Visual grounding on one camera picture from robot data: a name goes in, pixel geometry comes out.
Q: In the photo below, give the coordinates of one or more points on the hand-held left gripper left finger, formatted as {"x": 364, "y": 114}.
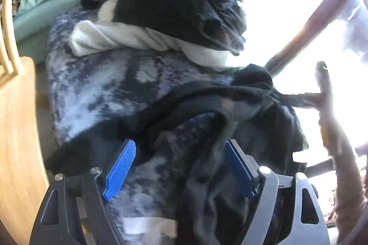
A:
{"x": 120, "y": 170}

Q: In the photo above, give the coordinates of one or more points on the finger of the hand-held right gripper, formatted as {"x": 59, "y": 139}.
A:
{"x": 304, "y": 99}

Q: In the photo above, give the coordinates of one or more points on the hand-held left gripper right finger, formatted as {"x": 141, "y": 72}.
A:
{"x": 240, "y": 170}

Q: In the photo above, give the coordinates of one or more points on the black garment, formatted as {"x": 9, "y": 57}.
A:
{"x": 253, "y": 106}

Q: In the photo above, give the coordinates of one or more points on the person's right forearm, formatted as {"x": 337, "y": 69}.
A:
{"x": 348, "y": 190}

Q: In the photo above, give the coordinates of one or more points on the blue white patterned blanket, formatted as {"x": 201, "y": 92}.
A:
{"x": 100, "y": 89}

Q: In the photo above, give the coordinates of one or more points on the wooden slatted chair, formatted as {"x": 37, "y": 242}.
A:
{"x": 17, "y": 132}

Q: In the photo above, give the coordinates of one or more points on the white garment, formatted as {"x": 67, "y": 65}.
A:
{"x": 115, "y": 37}

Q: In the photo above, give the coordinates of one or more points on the dark sheer garment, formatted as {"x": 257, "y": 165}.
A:
{"x": 172, "y": 3}

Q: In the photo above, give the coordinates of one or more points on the pale teal mattress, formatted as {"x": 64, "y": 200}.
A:
{"x": 31, "y": 26}

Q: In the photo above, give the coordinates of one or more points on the dark brown window frame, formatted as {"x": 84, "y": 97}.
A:
{"x": 304, "y": 29}

